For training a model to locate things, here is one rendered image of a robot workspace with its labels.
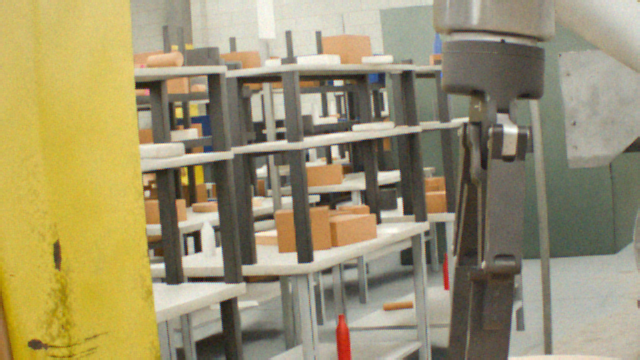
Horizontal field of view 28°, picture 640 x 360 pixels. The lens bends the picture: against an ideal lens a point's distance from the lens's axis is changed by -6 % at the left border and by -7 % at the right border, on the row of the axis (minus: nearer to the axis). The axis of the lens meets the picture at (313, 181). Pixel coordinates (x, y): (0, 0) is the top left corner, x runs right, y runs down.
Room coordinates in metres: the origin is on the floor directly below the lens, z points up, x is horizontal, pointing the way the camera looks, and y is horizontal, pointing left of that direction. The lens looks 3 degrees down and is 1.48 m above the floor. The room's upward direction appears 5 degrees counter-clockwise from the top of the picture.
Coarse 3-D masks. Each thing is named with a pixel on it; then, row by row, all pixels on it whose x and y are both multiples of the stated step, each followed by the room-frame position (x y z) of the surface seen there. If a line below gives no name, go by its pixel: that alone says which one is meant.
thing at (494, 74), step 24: (456, 48) 0.91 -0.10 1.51; (480, 48) 0.89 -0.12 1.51; (504, 48) 0.89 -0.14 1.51; (528, 48) 0.90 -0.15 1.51; (456, 72) 0.90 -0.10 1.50; (480, 72) 0.89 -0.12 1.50; (504, 72) 0.89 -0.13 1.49; (528, 72) 0.90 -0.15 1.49; (480, 96) 0.92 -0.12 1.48; (504, 96) 0.89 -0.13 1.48; (528, 96) 0.90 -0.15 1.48; (480, 120) 0.91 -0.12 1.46; (480, 144) 0.91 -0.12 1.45
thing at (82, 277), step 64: (0, 0) 1.84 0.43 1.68; (64, 0) 1.88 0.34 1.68; (128, 0) 2.05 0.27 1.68; (0, 64) 1.84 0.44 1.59; (64, 64) 1.88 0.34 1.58; (128, 64) 2.04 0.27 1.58; (0, 128) 1.85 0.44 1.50; (64, 128) 1.87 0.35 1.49; (128, 128) 2.03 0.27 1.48; (0, 192) 1.85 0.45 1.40; (64, 192) 1.85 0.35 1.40; (128, 192) 2.02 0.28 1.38; (0, 256) 1.86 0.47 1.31; (64, 256) 1.84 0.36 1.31; (128, 256) 2.00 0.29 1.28; (64, 320) 1.82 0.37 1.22; (128, 320) 1.98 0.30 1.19
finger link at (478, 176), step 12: (468, 132) 0.91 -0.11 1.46; (468, 144) 0.91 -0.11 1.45; (480, 156) 0.90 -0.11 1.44; (480, 168) 0.90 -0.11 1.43; (480, 180) 0.89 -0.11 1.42; (480, 192) 0.89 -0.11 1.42; (480, 204) 0.89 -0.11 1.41; (480, 216) 0.89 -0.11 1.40; (480, 228) 0.88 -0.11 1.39; (480, 240) 0.88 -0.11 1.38; (480, 252) 0.88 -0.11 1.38; (480, 264) 0.88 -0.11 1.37; (468, 276) 0.88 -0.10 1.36; (480, 276) 0.87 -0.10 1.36
